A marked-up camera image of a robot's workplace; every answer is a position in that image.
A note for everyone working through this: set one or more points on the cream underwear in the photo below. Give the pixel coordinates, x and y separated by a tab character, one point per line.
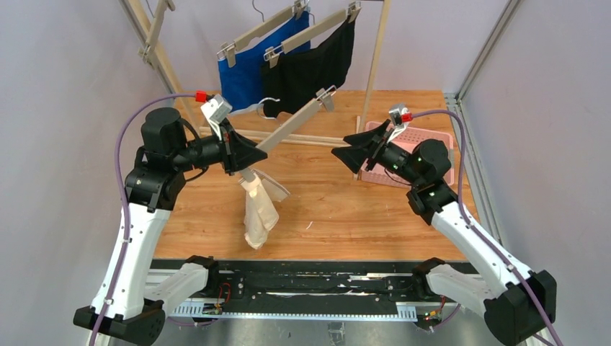
261	215

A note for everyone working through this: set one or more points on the black underwear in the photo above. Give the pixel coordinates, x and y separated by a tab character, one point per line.
297	77

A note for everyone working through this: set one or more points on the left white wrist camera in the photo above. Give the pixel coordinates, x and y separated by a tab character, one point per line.
215	109

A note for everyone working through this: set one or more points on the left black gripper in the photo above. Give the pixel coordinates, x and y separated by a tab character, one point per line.
229	151

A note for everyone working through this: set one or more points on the beige hanger with black underwear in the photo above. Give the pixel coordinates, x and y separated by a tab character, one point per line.
272	54

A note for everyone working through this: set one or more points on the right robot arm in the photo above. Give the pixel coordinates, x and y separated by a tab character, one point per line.
514	301

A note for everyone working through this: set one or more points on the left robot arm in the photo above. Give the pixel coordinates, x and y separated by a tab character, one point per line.
124	308

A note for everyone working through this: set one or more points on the beige hanger with cream underwear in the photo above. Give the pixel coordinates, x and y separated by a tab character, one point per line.
323	99

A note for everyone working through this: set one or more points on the empty beige clip hanger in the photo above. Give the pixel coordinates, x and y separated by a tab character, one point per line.
147	52

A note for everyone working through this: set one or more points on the pink plastic basket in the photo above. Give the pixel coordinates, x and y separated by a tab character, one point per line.
416	158

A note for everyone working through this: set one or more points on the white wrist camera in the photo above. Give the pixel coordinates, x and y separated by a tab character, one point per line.
400	117
215	109

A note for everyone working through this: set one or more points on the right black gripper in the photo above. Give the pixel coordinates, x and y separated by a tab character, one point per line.
375	150

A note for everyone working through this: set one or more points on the beige hanger with blue underwear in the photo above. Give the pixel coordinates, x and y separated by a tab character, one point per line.
228	51

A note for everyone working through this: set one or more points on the blue underwear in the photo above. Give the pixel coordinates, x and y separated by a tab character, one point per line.
241	84

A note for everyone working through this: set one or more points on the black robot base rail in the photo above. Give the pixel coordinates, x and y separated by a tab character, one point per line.
283	290

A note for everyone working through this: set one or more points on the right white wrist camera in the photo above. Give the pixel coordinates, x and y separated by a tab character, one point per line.
400	117

